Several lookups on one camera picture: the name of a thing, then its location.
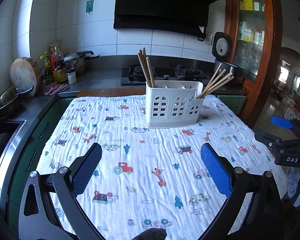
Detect light bamboo chopstick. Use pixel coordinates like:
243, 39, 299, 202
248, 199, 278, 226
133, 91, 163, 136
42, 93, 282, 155
198, 63, 223, 98
199, 68, 227, 99
198, 70, 234, 98
203, 75, 234, 97

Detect white plastic utensil holder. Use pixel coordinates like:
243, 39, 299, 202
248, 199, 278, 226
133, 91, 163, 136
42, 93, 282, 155
145, 80, 204, 128

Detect cooking oil bottle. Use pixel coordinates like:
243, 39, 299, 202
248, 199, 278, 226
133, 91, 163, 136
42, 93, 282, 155
51, 46, 68, 83

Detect black range hood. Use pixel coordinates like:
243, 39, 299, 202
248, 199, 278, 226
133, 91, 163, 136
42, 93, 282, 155
113, 0, 218, 38

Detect gloved hand knit grey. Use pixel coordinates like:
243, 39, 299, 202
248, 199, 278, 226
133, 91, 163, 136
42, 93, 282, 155
287, 167, 300, 207

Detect white patterned cloth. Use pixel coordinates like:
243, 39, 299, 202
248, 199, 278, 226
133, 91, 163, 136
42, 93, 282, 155
37, 95, 287, 239

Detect wooden glass cabinet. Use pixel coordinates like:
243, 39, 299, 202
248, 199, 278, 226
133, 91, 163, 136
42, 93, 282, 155
224, 0, 283, 127

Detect dark brown wooden chopstick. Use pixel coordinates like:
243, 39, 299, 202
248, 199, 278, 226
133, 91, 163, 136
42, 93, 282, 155
139, 47, 152, 87
138, 50, 151, 87
146, 57, 155, 88

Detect pink rag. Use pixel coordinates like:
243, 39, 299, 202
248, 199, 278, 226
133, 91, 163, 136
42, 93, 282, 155
43, 82, 69, 95

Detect black wok pan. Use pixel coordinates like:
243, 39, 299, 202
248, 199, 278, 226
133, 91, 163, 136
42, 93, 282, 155
0, 86, 34, 116

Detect round wooden cutting board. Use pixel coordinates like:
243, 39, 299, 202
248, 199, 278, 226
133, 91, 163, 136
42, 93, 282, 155
9, 57, 41, 98

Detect black rice cooker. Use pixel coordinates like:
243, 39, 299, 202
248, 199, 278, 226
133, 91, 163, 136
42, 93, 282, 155
212, 31, 245, 87

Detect black gas stove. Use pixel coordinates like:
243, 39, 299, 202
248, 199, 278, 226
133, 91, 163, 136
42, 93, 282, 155
121, 64, 207, 86

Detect steel pressure cooker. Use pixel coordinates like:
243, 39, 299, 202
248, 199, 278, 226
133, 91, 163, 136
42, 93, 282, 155
64, 50, 100, 76

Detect white seasoning jar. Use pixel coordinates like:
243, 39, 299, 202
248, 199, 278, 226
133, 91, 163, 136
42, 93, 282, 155
66, 68, 77, 85

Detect green cap bottle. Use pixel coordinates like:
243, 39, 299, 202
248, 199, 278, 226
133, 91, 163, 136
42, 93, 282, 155
44, 51, 53, 83

